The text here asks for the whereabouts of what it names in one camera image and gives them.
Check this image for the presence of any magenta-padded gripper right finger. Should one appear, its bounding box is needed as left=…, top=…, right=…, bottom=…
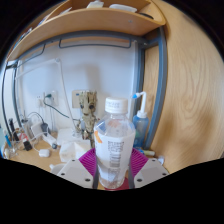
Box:
left=127, top=148, right=170, bottom=190

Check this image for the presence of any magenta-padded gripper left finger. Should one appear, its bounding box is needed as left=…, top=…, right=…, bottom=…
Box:
left=57, top=148, right=100, bottom=190

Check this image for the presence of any clear plastic water bottle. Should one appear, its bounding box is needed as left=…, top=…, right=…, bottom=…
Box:
left=93, top=97, right=137, bottom=190

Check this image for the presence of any yellow green tube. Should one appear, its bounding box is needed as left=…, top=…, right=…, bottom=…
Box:
left=138, top=148, right=156, bottom=157

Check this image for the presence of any white tissue pack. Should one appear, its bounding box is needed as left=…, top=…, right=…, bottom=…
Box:
left=59, top=139, right=92, bottom=163

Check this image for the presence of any white earbuds case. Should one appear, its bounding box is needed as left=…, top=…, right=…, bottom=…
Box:
left=38, top=148, right=51, bottom=158

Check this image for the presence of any white power strip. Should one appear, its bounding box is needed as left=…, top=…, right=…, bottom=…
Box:
left=43, top=133, right=58, bottom=149

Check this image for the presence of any wooden tree figurine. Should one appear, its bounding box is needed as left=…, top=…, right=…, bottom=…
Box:
left=75, top=90, right=99, bottom=140

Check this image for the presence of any blue tube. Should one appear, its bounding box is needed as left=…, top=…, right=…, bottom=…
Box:
left=3, top=133, right=13, bottom=149

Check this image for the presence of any white desk lamp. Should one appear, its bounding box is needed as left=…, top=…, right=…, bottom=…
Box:
left=14, top=58, right=83, bottom=146

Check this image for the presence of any wooden shelf unit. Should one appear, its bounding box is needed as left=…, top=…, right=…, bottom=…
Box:
left=6, top=0, right=167, bottom=63

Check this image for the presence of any grey metal frame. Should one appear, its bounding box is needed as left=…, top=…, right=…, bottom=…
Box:
left=1, top=26, right=168, bottom=151

